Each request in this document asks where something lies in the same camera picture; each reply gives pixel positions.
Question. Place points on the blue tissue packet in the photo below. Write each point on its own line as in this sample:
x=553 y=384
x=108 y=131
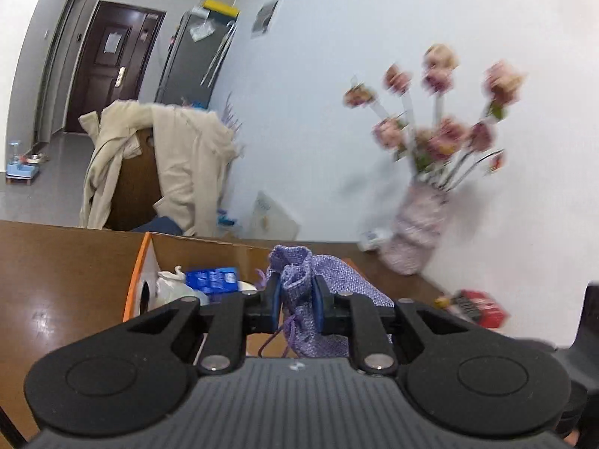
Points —
x=213 y=280

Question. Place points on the white plastic bag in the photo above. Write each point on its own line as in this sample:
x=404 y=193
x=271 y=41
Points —
x=175 y=287

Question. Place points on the blue cloth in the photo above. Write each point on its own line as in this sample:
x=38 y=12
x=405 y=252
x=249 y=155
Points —
x=157 y=225

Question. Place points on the small white container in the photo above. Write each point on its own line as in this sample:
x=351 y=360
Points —
x=372 y=238

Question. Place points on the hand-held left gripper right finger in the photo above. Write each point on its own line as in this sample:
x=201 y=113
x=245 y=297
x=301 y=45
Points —
x=318 y=304

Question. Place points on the orange cardboard box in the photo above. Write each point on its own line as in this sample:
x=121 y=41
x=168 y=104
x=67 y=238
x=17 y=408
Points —
x=196 y=252

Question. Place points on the yellow box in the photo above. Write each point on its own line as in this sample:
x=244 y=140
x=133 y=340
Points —
x=222 y=5

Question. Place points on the pink dried roses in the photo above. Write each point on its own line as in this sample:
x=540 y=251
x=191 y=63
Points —
x=440 y=140

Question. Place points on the blue pet feeder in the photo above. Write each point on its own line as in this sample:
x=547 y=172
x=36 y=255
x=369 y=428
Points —
x=21 y=163

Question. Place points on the beige coat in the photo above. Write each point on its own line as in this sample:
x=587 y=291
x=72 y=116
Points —
x=187 y=168

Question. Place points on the pink textured vase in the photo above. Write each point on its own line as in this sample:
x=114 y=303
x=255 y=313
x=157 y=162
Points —
x=414 y=234

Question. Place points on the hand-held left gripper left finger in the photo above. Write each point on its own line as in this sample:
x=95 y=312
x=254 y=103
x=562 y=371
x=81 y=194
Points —
x=275 y=304

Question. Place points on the red and black box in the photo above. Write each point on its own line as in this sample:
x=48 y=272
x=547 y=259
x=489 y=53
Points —
x=482 y=306

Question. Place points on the purple dried lavender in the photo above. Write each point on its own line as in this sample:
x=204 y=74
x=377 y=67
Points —
x=233 y=117

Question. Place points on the small yellow item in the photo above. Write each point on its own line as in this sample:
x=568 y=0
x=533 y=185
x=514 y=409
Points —
x=442 y=301

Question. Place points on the wall poster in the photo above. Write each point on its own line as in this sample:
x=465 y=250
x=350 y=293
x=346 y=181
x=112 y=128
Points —
x=266 y=17

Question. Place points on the grey refrigerator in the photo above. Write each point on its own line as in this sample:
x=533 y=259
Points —
x=192 y=65

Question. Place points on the brown wooden chair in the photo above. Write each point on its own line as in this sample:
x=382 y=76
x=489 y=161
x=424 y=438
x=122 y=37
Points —
x=135 y=187

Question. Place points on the white board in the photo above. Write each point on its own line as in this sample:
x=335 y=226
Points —
x=276 y=217

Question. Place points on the dark brown door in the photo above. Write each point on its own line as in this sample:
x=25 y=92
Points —
x=112 y=65

